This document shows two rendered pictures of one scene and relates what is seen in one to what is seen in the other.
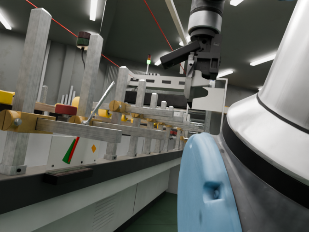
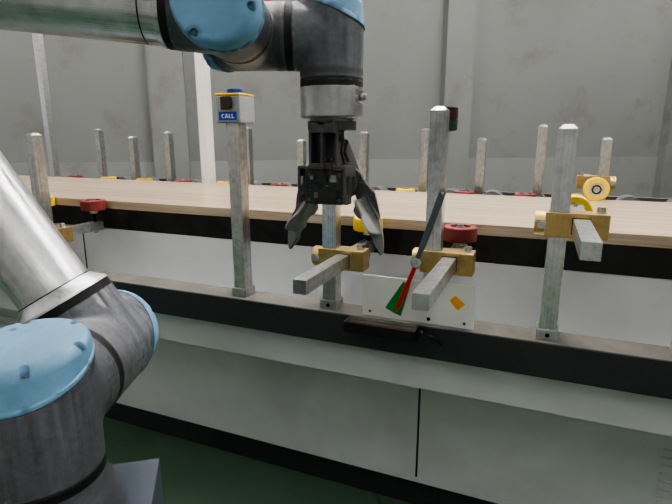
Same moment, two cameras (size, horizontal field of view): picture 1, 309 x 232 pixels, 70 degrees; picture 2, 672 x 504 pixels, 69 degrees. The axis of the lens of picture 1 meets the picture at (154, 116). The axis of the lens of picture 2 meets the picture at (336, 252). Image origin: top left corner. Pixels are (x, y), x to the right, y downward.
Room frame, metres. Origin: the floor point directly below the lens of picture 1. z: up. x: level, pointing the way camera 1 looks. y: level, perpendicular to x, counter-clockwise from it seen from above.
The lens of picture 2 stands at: (0.66, -0.84, 1.11)
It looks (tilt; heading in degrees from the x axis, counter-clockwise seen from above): 13 degrees down; 94
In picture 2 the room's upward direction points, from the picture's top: straight up
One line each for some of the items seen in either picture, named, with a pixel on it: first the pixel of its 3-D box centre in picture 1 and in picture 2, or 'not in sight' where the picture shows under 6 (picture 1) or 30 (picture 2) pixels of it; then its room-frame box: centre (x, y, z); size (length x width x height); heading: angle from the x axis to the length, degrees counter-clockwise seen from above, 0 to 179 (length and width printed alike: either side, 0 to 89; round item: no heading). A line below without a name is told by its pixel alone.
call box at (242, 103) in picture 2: not in sight; (235, 109); (0.32, 0.41, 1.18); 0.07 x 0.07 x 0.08; 72
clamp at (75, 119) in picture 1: (85, 124); (443, 260); (0.82, 0.25, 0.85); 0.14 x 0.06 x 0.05; 162
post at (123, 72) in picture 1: (116, 116); (556, 245); (1.04, 0.18, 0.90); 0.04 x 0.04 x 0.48; 72
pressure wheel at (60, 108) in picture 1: (64, 118); (459, 247); (0.87, 0.35, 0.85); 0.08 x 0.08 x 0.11
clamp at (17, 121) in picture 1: (28, 122); (340, 257); (0.58, 0.33, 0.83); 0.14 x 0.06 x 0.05; 162
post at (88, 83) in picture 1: (86, 98); (435, 218); (0.80, 0.25, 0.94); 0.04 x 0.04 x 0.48; 72
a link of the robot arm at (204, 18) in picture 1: (204, 28); (333, 105); (0.60, -0.10, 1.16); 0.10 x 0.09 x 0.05; 167
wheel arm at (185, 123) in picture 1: (154, 118); not in sight; (1.55, 0.00, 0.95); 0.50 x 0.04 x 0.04; 72
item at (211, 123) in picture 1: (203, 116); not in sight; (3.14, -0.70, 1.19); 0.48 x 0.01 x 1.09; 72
